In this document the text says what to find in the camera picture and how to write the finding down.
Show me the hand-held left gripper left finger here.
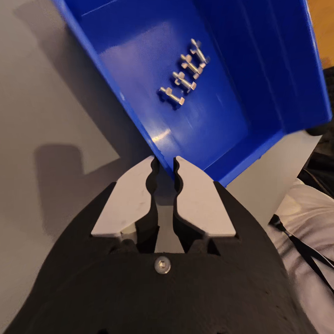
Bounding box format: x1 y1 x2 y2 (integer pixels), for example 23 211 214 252
91 156 160 253

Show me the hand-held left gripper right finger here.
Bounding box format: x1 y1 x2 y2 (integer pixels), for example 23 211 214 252
173 157 237 253

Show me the blue plastic bin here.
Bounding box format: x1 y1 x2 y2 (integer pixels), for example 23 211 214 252
51 0 332 187

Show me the person's beige shirt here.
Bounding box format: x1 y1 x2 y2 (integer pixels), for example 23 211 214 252
266 179 334 334

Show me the black shoulder strap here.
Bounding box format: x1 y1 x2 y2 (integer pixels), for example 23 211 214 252
268 214 334 293

